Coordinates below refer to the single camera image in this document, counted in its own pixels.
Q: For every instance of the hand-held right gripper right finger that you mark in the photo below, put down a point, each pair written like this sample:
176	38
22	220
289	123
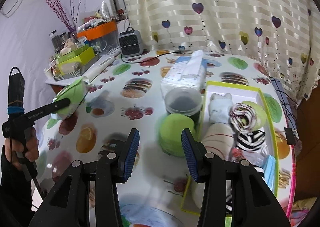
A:
190	156

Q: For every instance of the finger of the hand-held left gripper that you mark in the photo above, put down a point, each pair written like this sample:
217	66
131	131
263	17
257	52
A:
62	104

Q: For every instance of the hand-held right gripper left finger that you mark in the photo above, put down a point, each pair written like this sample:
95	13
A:
131	156

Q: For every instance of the wet wipes pack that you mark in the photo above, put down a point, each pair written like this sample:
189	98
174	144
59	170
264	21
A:
72	96

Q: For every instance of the white red-striped towel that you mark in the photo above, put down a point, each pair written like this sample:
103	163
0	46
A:
220	136

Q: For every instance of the clear candy bag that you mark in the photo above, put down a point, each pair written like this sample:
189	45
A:
240	154

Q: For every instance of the pale bunny sock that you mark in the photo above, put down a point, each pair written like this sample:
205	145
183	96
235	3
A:
220	109

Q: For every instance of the blue face mask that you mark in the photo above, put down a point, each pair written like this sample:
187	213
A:
268	169

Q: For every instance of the green towel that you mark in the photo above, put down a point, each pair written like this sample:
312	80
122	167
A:
257	114

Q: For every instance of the white box green rim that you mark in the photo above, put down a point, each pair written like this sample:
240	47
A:
232	88

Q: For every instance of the person's left forearm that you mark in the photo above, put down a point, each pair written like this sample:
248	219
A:
22	192

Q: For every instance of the person's left hand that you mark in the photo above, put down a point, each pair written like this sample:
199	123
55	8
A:
33	146

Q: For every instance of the wooden side table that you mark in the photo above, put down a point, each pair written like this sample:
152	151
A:
56	89

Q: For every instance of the green cream jar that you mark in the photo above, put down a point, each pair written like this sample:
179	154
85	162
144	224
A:
175	134

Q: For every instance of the chevron patterned tray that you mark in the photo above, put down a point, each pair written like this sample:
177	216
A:
75	73

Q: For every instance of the small white bottle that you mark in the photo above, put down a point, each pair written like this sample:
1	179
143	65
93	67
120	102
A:
48	73

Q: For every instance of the food print tablecloth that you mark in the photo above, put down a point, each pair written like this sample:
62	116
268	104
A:
112	116

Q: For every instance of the rolled white paper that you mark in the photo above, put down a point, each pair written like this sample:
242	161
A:
100	68

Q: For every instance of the dark jar clear lid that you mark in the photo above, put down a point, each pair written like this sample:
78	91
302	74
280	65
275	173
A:
183	103

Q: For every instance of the green cardboard box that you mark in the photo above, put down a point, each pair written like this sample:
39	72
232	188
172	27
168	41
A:
85	54

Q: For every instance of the glass jar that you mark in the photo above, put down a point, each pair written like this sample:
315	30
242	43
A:
63	38
55	40

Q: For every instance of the purple decorative branches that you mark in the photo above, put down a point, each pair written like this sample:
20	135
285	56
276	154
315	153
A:
67	25

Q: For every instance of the white tissue pack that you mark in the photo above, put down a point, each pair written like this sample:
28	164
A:
182	76

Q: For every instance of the clear bin orange lid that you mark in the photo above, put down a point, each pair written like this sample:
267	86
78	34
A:
100	30

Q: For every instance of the pile of assorted packets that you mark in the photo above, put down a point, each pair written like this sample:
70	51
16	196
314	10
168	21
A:
95	23

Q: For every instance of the grey desk heater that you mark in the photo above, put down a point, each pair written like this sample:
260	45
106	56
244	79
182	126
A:
131	43

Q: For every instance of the white plastic bag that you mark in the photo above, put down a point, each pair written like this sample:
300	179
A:
105	11

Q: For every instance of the small black device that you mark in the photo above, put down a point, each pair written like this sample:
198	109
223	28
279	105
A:
290	135

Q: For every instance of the plaid cloth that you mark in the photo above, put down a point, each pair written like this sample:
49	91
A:
278	86

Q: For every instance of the heart print curtain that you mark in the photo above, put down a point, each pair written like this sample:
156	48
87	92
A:
225	4

